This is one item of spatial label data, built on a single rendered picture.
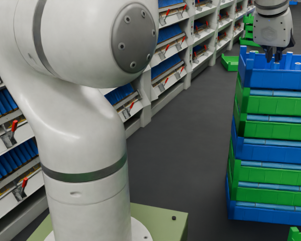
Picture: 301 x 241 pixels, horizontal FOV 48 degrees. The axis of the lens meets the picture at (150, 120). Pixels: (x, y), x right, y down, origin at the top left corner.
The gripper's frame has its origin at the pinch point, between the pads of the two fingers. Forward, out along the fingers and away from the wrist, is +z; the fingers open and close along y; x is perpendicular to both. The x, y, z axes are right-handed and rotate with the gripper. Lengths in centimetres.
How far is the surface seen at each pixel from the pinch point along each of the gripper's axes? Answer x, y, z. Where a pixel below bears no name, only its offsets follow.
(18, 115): -55, -56, -9
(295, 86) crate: -7.2, 8.8, 3.9
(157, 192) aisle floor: -38, -32, 43
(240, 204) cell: -30, -1, 40
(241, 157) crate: -23.4, -1.9, 22.9
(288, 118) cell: -11.1, 8.2, 13.5
